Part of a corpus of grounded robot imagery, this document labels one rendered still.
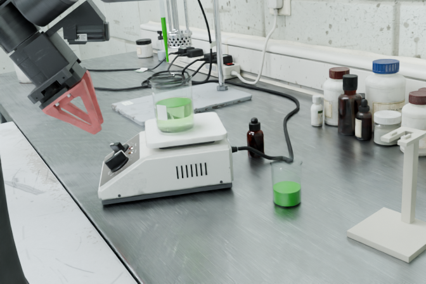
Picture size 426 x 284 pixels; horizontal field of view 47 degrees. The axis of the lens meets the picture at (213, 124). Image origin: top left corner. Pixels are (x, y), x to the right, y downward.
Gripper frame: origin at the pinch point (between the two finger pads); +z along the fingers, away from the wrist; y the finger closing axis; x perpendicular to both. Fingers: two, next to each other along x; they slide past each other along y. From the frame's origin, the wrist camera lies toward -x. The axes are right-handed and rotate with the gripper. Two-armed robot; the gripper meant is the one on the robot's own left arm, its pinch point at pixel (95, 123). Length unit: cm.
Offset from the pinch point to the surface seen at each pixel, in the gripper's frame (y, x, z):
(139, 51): 119, 2, 10
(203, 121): 4.6, -12.2, 10.7
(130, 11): 159, -1, -2
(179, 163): -3.3, -6.5, 11.3
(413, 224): -20.3, -27.1, 28.8
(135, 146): 3.6, -1.4, 7.3
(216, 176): -3.2, -9.5, 16.4
